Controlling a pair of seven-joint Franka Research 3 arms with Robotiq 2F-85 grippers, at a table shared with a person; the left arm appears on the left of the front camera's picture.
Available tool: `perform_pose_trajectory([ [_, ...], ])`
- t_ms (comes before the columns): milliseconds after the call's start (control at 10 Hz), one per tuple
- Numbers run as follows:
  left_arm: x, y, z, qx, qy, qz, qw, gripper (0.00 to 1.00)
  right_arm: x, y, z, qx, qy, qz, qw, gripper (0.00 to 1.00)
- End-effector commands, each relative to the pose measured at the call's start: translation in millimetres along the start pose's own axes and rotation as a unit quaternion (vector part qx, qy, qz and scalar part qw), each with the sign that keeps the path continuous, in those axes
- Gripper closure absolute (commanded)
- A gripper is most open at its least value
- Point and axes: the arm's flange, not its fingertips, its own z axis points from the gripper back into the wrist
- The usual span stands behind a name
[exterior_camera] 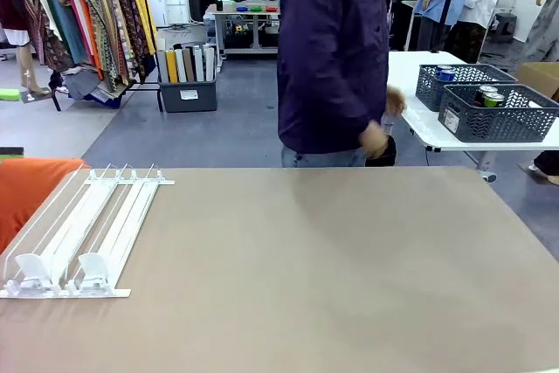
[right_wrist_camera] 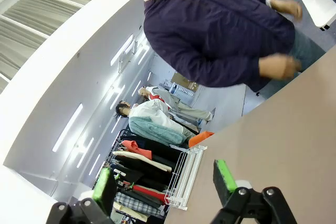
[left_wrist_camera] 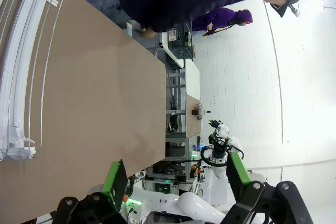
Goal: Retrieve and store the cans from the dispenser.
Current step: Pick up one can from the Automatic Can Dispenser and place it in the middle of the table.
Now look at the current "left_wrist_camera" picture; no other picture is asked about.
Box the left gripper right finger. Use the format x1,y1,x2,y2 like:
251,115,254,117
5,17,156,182
223,152,314,224

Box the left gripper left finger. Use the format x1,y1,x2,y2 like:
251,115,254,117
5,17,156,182
54,158,129,224

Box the person's left hand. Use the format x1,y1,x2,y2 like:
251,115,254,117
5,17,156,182
138,26,158,39

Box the brown background table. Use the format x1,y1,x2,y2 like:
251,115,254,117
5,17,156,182
185,94,203,141

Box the white side table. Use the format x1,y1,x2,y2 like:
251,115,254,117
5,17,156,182
160,31,201,104

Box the grey plastic mesh basket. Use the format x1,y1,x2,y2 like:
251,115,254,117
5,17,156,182
167,23,195,60

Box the person in purple hoodie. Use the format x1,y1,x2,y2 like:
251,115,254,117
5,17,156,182
191,7,254,37

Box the blue jeans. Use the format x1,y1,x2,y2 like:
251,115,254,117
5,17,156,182
86,0,138,29

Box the grey metal frame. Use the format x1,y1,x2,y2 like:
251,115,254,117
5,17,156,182
165,67,188,162

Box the white wire can dispenser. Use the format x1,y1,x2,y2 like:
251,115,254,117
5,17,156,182
0,0,66,162

